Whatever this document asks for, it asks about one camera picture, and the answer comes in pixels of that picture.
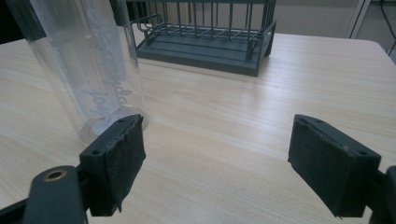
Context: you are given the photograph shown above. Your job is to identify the black cable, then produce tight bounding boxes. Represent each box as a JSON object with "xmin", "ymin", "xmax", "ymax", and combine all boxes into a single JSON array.
[{"xmin": 378, "ymin": 0, "xmax": 396, "ymax": 57}]

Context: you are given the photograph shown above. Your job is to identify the dark green wire basket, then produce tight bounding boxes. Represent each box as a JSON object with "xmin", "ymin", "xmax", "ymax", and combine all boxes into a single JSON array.
[{"xmin": 109, "ymin": 0, "xmax": 277, "ymax": 77}]

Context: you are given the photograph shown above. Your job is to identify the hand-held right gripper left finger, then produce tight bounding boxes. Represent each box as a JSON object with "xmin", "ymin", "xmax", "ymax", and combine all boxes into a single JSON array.
[{"xmin": 78, "ymin": 113, "xmax": 147, "ymax": 217}]

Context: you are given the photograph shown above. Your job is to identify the clear plastic cup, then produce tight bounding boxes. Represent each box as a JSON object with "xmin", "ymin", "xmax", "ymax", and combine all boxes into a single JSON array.
[{"xmin": 6, "ymin": 0, "xmax": 149, "ymax": 145}]

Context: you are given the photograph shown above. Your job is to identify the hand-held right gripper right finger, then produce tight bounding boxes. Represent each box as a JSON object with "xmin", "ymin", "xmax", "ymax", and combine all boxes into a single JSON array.
[{"xmin": 287, "ymin": 114, "xmax": 382, "ymax": 218}]

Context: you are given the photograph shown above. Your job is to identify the white metal stand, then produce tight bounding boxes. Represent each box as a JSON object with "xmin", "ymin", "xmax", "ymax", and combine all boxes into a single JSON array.
[{"xmin": 344, "ymin": 0, "xmax": 372, "ymax": 39}]

